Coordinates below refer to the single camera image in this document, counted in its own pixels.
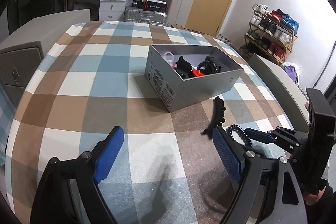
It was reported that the black hair claw clip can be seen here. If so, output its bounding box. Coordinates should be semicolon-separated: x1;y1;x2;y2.
202;96;226;140

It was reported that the plaid bed sheet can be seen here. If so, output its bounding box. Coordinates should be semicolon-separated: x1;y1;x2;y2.
6;21;291;223

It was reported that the black strap under badge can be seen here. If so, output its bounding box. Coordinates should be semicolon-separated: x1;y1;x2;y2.
174;56;195;80

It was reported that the wooden shoe rack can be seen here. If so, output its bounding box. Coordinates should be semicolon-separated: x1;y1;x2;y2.
239;3;299;66

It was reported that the silver suitcase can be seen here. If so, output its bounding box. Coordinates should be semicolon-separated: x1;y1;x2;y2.
123;7;167;26

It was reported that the white tall suitcase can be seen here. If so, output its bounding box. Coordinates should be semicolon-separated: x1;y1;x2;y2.
165;0;194;28

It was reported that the grey cardboard box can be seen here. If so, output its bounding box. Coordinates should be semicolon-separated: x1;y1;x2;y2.
145;44;243;112

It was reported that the black red flat box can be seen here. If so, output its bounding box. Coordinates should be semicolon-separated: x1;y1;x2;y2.
131;0;167;12

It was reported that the grey bed footboard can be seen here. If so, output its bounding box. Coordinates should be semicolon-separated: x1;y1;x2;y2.
1;9;91;53

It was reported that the red China badge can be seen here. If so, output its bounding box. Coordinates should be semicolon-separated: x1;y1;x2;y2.
189;68;204;78

